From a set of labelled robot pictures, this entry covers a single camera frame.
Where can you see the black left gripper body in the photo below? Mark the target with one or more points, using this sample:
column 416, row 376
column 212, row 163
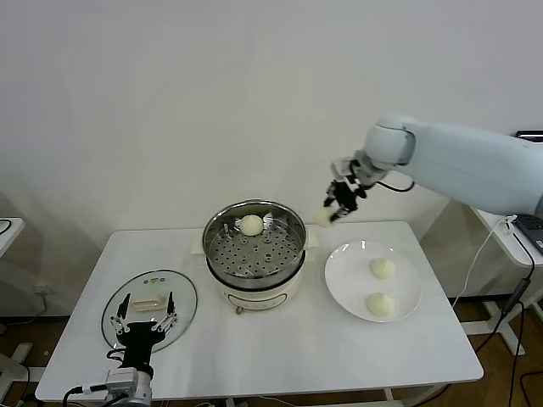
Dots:
column 141, row 339

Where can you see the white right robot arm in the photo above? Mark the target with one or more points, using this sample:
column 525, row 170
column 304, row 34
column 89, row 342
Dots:
column 466, row 161

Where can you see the white side table with laptop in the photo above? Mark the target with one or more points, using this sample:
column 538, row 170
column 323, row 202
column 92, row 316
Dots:
column 509, row 250

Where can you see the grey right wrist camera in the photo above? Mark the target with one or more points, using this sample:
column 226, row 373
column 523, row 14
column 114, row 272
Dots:
column 341, row 166

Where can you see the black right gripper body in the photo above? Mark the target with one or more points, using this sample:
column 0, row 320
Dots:
column 351, row 195

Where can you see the stainless steel steamer basket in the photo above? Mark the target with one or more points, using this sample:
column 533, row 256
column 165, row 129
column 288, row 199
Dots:
column 254, row 263

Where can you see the white round plate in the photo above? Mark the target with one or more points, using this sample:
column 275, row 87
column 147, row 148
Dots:
column 348, row 280

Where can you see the round glass pot lid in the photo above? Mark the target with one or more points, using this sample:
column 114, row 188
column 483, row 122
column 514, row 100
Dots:
column 182, row 292

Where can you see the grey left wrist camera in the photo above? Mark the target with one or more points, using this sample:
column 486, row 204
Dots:
column 122, row 379

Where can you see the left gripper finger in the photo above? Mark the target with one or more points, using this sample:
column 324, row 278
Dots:
column 169, row 318
column 121, row 320

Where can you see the cream electric cooking pot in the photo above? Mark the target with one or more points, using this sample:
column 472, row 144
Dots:
column 254, row 297

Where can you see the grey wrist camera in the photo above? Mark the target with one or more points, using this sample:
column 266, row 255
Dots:
column 122, row 379
column 341, row 166

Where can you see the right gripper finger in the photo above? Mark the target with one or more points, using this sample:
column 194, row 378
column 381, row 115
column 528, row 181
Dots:
column 341, row 212
column 331, row 193

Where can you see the black laptop computer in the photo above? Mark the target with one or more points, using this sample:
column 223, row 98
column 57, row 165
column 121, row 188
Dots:
column 530, row 226

